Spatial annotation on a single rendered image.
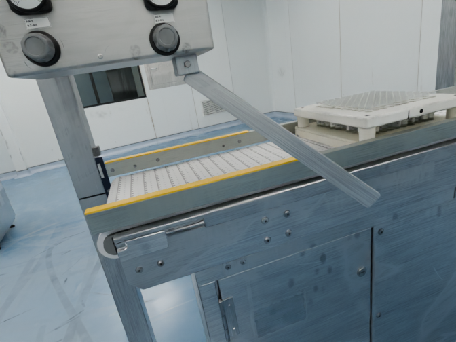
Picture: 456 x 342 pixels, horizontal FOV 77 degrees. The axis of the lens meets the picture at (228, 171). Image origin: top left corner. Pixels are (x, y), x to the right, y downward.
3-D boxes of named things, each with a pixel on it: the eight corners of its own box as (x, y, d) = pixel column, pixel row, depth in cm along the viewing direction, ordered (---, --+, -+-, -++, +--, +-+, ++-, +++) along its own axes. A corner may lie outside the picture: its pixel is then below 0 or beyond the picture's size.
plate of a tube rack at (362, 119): (366, 129, 50) (366, 117, 49) (293, 116, 73) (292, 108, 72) (469, 104, 56) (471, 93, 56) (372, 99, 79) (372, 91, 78)
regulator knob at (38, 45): (21, 67, 27) (2, 14, 26) (30, 68, 29) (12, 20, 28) (60, 62, 28) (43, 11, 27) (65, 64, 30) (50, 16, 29)
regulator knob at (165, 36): (154, 55, 30) (144, 9, 29) (153, 58, 32) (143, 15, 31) (186, 51, 31) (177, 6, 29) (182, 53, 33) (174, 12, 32)
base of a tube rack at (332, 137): (366, 157, 52) (366, 144, 51) (295, 136, 74) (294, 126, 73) (466, 129, 58) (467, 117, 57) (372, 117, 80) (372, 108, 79)
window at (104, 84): (61, 112, 466) (34, 34, 429) (61, 112, 467) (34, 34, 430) (146, 97, 513) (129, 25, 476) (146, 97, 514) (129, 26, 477)
